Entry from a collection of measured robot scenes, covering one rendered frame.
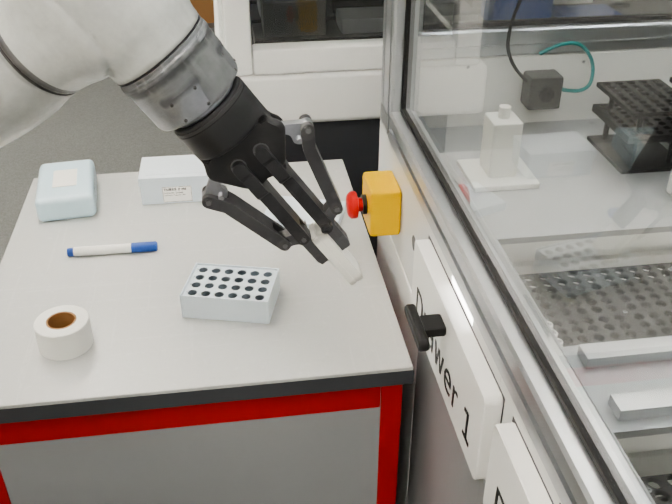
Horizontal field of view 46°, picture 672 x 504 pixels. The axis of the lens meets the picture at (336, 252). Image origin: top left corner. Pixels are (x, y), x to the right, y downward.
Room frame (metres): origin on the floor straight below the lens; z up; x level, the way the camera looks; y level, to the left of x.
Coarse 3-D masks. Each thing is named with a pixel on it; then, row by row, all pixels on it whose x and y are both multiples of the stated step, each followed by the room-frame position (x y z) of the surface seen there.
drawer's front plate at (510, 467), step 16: (496, 432) 0.51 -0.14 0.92; (512, 432) 0.50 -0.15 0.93; (496, 448) 0.50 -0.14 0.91; (512, 448) 0.48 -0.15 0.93; (496, 464) 0.50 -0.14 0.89; (512, 464) 0.46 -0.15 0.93; (528, 464) 0.46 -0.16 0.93; (496, 480) 0.49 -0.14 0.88; (512, 480) 0.46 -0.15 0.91; (528, 480) 0.45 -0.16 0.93; (512, 496) 0.45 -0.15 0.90; (528, 496) 0.43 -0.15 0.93; (544, 496) 0.43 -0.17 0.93
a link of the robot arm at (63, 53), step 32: (0, 0) 0.62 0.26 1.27; (32, 0) 0.59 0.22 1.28; (64, 0) 0.59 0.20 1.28; (96, 0) 0.59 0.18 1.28; (128, 0) 0.60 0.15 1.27; (160, 0) 0.61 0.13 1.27; (0, 32) 0.61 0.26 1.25; (32, 32) 0.60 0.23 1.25; (64, 32) 0.59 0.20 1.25; (96, 32) 0.59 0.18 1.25; (128, 32) 0.59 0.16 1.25; (160, 32) 0.61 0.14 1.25; (32, 64) 0.60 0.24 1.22; (64, 64) 0.60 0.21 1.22; (96, 64) 0.60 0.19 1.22; (128, 64) 0.60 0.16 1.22
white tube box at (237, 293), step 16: (192, 272) 0.94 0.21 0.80; (208, 272) 0.95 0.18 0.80; (224, 272) 0.95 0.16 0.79; (240, 272) 0.95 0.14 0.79; (256, 272) 0.95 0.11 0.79; (272, 272) 0.95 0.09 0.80; (192, 288) 0.91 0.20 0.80; (208, 288) 0.91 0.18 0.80; (224, 288) 0.92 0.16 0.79; (240, 288) 0.91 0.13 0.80; (256, 288) 0.91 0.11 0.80; (272, 288) 0.90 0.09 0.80; (192, 304) 0.88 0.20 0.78; (208, 304) 0.88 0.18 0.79; (224, 304) 0.88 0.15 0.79; (240, 304) 0.88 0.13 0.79; (256, 304) 0.87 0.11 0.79; (272, 304) 0.90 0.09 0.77; (224, 320) 0.88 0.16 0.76; (240, 320) 0.88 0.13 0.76; (256, 320) 0.87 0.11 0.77
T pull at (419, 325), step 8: (408, 304) 0.71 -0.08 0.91; (408, 312) 0.70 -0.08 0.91; (416, 312) 0.70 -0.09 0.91; (408, 320) 0.69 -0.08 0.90; (416, 320) 0.68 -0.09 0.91; (424, 320) 0.68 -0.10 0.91; (432, 320) 0.68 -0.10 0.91; (440, 320) 0.68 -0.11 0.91; (416, 328) 0.67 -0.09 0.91; (424, 328) 0.67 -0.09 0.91; (432, 328) 0.67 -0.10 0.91; (440, 328) 0.67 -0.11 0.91; (416, 336) 0.66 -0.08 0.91; (424, 336) 0.65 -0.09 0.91; (432, 336) 0.67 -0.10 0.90; (416, 344) 0.65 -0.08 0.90; (424, 344) 0.64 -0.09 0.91
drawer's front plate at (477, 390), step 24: (432, 264) 0.77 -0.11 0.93; (432, 288) 0.74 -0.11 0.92; (432, 312) 0.73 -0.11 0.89; (456, 312) 0.67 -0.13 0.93; (456, 336) 0.64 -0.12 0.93; (432, 360) 0.71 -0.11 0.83; (456, 360) 0.63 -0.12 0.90; (480, 360) 0.60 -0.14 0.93; (456, 384) 0.62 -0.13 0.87; (480, 384) 0.56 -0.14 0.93; (456, 408) 0.61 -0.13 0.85; (480, 408) 0.55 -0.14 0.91; (456, 432) 0.61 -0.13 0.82; (480, 432) 0.54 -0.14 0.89; (480, 456) 0.54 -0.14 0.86
